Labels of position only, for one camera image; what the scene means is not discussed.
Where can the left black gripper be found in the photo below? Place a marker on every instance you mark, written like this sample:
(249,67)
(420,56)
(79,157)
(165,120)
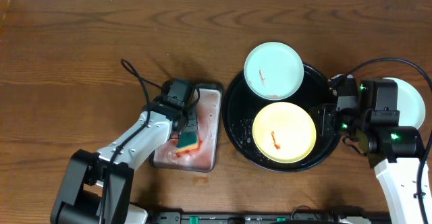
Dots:
(190,126)

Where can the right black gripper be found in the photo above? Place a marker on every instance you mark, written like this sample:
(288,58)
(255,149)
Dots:
(322,124)

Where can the green yellow sponge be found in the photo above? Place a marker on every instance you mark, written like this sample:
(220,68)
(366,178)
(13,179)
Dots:
(186,145)

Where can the yellow plate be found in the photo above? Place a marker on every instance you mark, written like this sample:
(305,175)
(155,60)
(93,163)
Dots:
(284,132)

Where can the light blue plate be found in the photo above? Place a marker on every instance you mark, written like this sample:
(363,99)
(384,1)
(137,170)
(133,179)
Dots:
(410,104)
(273,71)

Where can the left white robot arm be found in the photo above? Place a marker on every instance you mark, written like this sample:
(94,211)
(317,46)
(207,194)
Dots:
(96,187)

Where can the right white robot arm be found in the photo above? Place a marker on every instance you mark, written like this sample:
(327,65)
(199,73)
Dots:
(395,153)

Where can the rectangular soapy metal tray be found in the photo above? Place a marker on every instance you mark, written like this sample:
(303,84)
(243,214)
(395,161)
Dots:
(201,159)

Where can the round black tray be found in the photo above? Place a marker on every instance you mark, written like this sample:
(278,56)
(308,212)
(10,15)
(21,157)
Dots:
(241,105)

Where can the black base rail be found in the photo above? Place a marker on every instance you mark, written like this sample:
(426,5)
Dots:
(301,216)

